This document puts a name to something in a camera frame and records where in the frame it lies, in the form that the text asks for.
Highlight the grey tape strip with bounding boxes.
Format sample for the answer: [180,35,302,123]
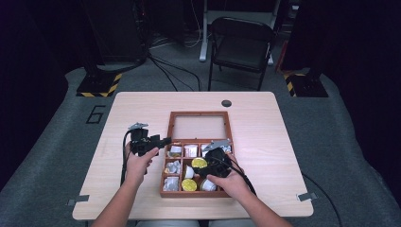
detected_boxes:
[297,191,319,202]
[67,194,91,207]

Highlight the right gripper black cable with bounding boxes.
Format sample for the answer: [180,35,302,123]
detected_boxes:
[217,157,344,227]

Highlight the person's right leg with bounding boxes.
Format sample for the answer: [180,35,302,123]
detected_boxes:
[207,219,257,227]

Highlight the wooden box with glass lid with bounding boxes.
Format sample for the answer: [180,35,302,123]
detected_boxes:
[159,111,236,199]

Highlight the black floor cable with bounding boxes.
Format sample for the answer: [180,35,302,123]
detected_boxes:
[150,56,202,93]
[147,55,180,93]

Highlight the yellow-lidded capsule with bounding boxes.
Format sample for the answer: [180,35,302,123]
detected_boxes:
[191,157,209,169]
[181,178,198,192]

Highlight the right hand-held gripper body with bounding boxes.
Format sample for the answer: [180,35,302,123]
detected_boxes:
[201,138,235,179]

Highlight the black stand with striped base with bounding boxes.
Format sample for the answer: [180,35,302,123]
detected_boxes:
[283,56,329,98]
[76,0,124,98]

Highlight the black folding chair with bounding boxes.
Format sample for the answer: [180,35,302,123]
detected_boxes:
[207,16,277,93]

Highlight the white sachets with red print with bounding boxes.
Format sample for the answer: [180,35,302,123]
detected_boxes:
[183,144,199,158]

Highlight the dark curtain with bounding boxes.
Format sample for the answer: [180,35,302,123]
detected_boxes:
[0,0,86,197]
[296,0,401,190]

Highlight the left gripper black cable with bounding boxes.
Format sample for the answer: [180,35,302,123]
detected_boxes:
[119,130,132,187]

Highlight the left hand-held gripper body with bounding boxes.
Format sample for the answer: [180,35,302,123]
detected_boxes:
[128,121,156,157]

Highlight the person's right hand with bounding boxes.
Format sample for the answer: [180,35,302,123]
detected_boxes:
[206,152,253,203]

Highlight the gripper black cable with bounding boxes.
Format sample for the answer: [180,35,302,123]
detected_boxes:
[119,130,132,187]
[217,157,344,227]

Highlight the person's left hand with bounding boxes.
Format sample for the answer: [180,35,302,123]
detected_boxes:
[124,141,161,187]

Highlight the black cabinet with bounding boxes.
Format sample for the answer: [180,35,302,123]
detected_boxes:
[81,0,149,64]

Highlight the white floor cables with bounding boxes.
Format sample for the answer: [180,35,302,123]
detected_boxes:
[149,0,203,50]

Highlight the silvery foil packets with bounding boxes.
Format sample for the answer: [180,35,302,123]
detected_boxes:
[164,160,182,175]
[163,176,181,192]

